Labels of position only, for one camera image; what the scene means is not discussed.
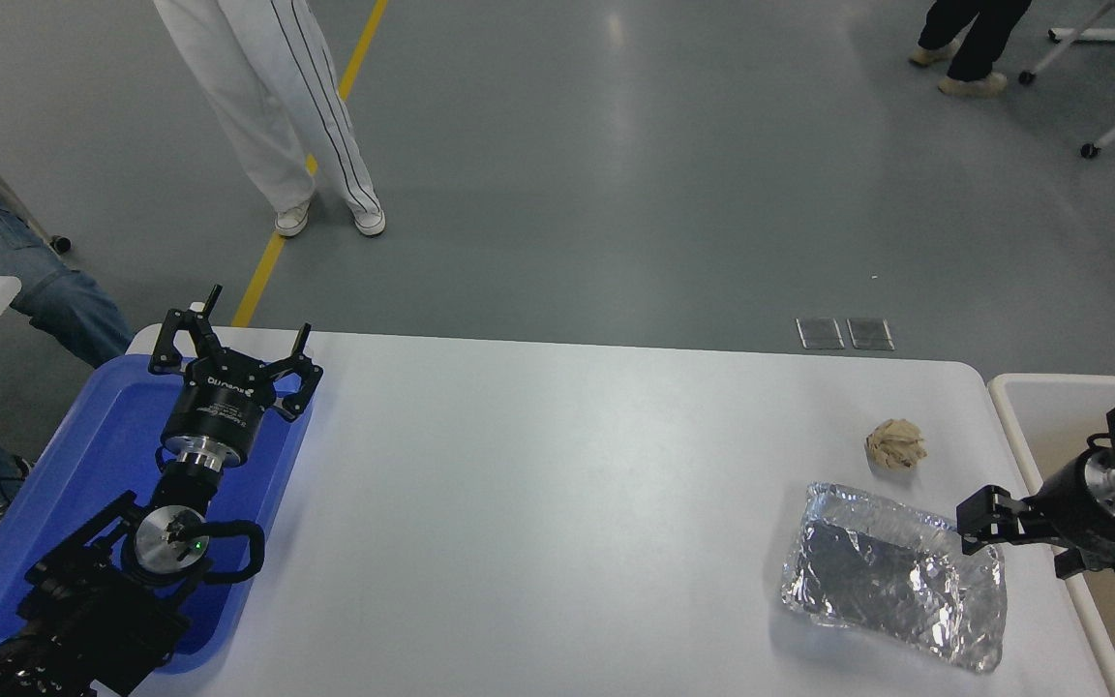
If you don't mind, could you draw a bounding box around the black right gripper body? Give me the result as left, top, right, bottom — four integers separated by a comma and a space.
1029, 454, 1115, 556

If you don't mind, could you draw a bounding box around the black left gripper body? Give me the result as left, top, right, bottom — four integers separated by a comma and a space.
161, 358, 281, 456

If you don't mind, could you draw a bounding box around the silver foil tray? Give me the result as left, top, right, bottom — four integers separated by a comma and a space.
779, 482, 1008, 675

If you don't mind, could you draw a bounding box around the clear floor plate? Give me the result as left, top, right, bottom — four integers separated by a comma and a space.
796, 317, 845, 350
846, 317, 895, 350

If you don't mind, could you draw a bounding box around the large pale bin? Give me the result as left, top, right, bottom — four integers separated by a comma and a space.
987, 373, 1115, 697

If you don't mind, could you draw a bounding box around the crumpled tan paper ball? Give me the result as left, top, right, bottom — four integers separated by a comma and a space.
864, 418, 928, 473

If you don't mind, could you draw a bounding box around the blue plastic tray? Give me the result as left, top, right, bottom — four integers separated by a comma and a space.
0, 353, 316, 676

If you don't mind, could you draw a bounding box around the standing person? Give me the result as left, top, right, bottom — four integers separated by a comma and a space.
153, 0, 387, 238

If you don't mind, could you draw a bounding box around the walking person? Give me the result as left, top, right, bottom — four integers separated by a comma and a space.
909, 0, 1035, 98

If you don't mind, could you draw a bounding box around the grey chair frame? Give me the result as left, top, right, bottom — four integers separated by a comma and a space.
0, 106, 71, 256

